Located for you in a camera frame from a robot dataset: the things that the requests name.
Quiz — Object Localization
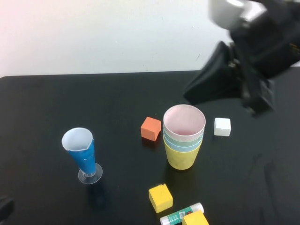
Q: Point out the yellow foam cube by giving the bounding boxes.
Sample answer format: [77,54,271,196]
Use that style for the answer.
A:
[148,183,174,214]
[182,210,210,225]

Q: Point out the pink plastic cup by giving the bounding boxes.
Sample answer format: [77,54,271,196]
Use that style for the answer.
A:
[163,104,207,143]

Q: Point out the light blue plastic cup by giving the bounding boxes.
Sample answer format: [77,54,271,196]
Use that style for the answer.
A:
[164,138,203,153]

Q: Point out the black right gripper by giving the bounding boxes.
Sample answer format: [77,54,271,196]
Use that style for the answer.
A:
[183,25,300,117]

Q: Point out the light green plastic cup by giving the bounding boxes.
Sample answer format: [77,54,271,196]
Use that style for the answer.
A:
[163,130,205,148]

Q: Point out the orange foam cube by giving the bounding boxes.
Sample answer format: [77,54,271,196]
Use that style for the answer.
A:
[140,116,162,142]

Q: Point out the blue paper-wrapped clear goblet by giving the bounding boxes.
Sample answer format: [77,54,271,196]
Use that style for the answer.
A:
[61,127,104,186]

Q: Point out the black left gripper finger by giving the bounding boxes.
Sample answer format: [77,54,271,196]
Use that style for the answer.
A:
[0,196,15,220]

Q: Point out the white foam cube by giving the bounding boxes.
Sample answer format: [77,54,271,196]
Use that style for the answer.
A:
[213,117,232,136]

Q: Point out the yellow plastic cup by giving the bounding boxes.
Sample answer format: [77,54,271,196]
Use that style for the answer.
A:
[164,142,203,171]

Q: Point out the green and white glue stick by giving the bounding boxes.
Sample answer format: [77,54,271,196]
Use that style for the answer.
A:
[160,202,204,225]

